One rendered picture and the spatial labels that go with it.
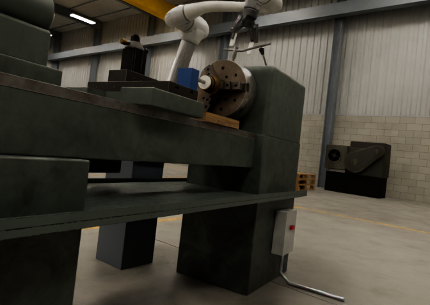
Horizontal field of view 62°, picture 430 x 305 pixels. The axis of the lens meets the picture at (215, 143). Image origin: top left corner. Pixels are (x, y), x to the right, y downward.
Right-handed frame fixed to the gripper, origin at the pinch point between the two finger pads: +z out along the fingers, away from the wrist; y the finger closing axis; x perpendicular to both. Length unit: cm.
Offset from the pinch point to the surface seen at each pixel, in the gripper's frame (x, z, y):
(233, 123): -21.6, 39.2, -11.1
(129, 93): -34, 38, -74
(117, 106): -41, 43, -81
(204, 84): -2.3, 24.3, -19.2
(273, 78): -11.9, 10.2, 18.6
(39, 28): -34, 28, -105
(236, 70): -4.2, 12.4, -2.5
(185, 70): -6.5, 21.8, -35.2
